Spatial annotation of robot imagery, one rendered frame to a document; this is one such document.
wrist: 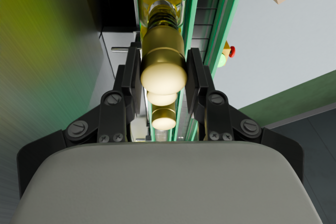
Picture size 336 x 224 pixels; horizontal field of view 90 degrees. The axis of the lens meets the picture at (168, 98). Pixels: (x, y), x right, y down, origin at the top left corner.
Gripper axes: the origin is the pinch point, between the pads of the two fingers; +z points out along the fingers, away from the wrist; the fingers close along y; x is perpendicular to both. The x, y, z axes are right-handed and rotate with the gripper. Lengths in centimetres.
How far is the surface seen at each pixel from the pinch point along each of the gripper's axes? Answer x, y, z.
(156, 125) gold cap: -11.9, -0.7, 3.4
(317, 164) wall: -221, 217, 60
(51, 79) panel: -4.8, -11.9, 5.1
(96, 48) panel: -10.2, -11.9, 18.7
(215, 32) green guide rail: -12.1, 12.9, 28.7
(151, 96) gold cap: -5.7, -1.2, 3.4
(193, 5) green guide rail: -4.2, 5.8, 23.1
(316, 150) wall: -216, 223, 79
